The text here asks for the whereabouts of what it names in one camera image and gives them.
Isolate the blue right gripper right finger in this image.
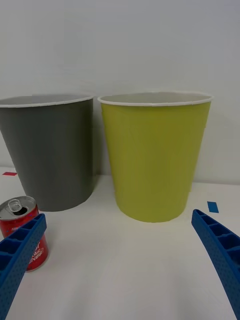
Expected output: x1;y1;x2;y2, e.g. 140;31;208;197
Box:
191;209;240;317

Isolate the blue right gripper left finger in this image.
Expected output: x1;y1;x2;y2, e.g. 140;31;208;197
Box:
0;213;48;320

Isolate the red drink can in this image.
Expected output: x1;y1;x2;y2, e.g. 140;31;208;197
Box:
0;195;50;273

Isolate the yellow-green plastic waste bin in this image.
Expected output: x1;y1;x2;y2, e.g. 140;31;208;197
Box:
97;91;215;223

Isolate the grey plastic waste bin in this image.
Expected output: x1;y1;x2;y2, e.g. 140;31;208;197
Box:
0;93;96;213

